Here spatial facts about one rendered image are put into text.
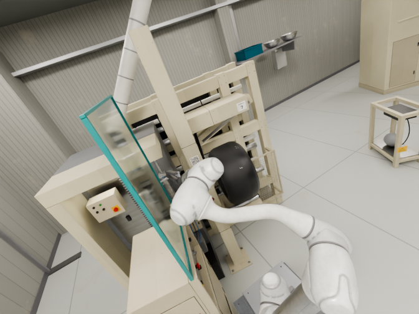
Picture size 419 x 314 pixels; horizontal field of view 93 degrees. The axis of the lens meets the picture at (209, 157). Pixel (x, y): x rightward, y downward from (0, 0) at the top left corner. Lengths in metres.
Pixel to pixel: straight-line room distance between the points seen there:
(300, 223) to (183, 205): 0.46
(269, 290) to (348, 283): 0.62
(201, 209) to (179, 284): 0.63
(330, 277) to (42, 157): 4.50
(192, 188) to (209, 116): 1.21
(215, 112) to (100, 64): 3.55
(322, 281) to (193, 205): 0.47
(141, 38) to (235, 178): 1.18
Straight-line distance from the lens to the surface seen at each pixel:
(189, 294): 1.33
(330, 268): 0.83
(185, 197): 0.71
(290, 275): 1.71
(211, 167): 0.77
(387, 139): 3.95
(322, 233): 0.91
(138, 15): 1.80
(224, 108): 1.90
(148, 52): 1.50
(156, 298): 1.30
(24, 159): 4.73
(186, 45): 5.38
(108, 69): 5.03
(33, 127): 4.55
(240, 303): 1.81
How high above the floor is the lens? 2.27
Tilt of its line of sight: 28 degrees down
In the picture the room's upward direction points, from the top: 21 degrees counter-clockwise
